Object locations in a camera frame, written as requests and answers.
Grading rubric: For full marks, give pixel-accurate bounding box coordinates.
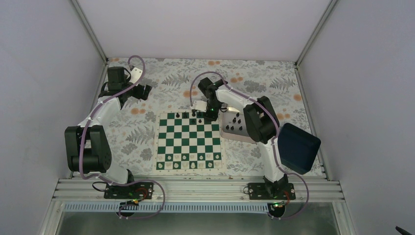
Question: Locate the pink metal tin tray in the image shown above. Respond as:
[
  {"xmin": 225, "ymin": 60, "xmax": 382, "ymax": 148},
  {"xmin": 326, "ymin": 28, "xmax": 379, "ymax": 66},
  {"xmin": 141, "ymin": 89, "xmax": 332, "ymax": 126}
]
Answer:
[{"xmin": 220, "ymin": 106, "xmax": 255, "ymax": 143}]

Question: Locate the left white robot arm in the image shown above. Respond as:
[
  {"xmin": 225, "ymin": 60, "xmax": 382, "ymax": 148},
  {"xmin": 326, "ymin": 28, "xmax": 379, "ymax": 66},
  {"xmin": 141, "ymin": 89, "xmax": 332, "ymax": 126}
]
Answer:
[{"xmin": 65, "ymin": 67, "xmax": 152, "ymax": 198}]

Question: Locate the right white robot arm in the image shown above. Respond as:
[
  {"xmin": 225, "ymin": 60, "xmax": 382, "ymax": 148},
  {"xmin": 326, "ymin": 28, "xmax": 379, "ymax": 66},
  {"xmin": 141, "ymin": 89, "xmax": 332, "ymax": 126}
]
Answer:
[{"xmin": 193, "ymin": 77, "xmax": 288, "ymax": 199}]

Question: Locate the floral table mat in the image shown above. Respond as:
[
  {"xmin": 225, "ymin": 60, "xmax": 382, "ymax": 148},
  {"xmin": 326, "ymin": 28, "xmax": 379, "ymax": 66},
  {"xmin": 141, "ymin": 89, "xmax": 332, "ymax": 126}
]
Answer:
[{"xmin": 72, "ymin": 57, "xmax": 326, "ymax": 177}]

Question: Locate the green white chessboard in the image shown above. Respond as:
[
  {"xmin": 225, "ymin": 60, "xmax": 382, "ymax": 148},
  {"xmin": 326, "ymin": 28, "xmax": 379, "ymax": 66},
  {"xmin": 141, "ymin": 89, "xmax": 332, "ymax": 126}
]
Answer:
[{"xmin": 153, "ymin": 110, "xmax": 226, "ymax": 175}]

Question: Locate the dark blue tin lid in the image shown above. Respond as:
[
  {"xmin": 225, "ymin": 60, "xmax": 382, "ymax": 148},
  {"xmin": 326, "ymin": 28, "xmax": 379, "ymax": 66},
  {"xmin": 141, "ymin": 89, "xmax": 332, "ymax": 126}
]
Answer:
[{"xmin": 277, "ymin": 123, "xmax": 321, "ymax": 175}]

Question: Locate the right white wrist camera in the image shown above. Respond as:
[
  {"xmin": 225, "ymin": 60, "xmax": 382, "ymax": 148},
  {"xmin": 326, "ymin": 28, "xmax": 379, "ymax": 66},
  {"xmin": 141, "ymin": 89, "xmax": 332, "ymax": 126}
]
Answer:
[{"xmin": 191, "ymin": 100, "xmax": 208, "ymax": 112}]

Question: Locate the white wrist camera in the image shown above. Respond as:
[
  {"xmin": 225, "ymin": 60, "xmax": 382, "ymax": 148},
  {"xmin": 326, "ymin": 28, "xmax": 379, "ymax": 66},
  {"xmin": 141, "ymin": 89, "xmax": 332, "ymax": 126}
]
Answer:
[
  {"xmin": 130, "ymin": 67, "xmax": 145, "ymax": 83},
  {"xmin": 191, "ymin": 100, "xmax": 208, "ymax": 112}
]

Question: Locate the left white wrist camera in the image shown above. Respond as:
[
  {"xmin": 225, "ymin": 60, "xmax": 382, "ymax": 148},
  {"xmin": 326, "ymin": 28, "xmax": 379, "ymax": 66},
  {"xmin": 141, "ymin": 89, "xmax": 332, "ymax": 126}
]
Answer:
[{"xmin": 130, "ymin": 67, "xmax": 145, "ymax": 83}]

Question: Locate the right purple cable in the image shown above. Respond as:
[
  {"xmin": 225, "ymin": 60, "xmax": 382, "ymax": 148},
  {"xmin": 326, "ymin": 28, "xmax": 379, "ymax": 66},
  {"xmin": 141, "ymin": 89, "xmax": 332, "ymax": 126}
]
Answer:
[{"xmin": 189, "ymin": 71, "xmax": 310, "ymax": 221}]

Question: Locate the purple cable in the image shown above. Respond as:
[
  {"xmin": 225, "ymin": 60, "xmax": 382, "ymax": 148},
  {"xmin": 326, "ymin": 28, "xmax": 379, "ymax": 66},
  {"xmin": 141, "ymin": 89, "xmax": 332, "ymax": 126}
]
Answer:
[
  {"xmin": 78, "ymin": 55, "xmax": 166, "ymax": 220},
  {"xmin": 189, "ymin": 71, "xmax": 310, "ymax": 221}
]

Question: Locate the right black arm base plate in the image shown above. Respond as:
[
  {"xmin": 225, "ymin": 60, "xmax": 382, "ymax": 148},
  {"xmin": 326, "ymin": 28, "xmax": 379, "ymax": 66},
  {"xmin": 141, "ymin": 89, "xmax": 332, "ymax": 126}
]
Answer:
[{"xmin": 247, "ymin": 183, "xmax": 296, "ymax": 200}]

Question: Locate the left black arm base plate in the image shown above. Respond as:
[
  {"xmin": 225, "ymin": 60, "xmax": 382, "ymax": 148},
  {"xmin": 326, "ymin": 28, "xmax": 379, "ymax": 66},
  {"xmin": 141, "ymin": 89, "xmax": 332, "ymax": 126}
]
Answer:
[{"xmin": 103, "ymin": 182, "xmax": 154, "ymax": 200}]

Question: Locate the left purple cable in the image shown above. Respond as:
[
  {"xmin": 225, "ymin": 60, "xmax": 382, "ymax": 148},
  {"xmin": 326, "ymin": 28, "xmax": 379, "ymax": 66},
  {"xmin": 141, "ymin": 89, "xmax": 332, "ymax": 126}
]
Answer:
[{"xmin": 78, "ymin": 55, "xmax": 166, "ymax": 220}]

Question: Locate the aluminium rail frame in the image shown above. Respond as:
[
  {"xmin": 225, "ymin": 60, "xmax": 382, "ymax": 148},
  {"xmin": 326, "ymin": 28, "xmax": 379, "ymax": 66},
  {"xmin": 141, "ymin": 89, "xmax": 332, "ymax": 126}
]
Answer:
[{"xmin": 52, "ymin": 176, "xmax": 345, "ymax": 203}]

